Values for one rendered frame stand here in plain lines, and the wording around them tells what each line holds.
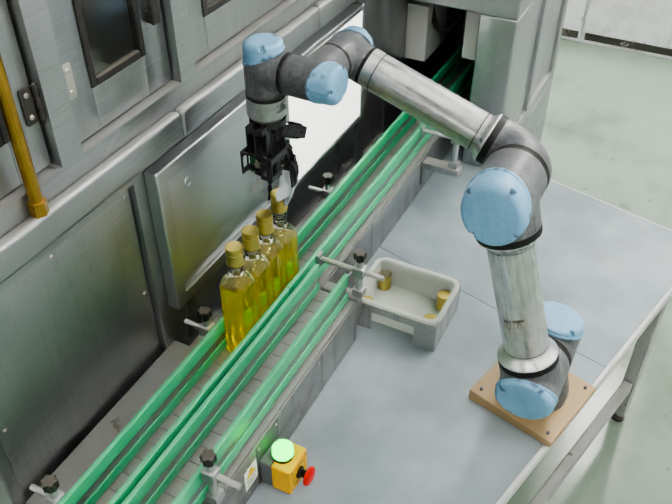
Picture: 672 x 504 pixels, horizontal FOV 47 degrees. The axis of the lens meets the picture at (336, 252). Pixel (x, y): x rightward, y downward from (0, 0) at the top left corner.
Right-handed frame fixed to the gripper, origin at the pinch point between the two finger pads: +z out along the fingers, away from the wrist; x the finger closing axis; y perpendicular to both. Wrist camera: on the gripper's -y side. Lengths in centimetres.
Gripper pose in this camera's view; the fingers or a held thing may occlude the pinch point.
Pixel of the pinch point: (278, 195)
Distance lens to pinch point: 163.0
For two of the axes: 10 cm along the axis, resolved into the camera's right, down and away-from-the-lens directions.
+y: -4.7, 5.7, -6.8
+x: 8.8, 2.9, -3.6
